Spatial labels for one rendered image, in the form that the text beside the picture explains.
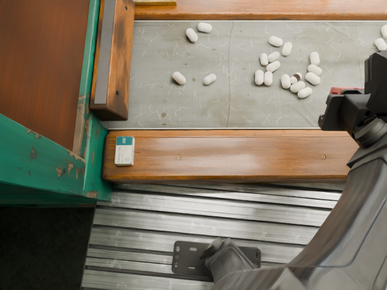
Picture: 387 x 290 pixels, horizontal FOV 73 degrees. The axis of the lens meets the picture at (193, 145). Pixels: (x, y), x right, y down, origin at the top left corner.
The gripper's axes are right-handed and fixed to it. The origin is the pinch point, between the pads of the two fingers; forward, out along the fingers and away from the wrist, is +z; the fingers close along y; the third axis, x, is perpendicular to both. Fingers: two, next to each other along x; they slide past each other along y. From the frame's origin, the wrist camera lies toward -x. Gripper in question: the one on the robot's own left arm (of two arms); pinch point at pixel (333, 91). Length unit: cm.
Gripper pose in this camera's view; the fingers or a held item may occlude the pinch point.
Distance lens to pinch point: 58.0
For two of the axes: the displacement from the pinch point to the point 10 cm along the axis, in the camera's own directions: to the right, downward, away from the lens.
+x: 0.0, 8.2, 5.8
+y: -10.0, -0.1, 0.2
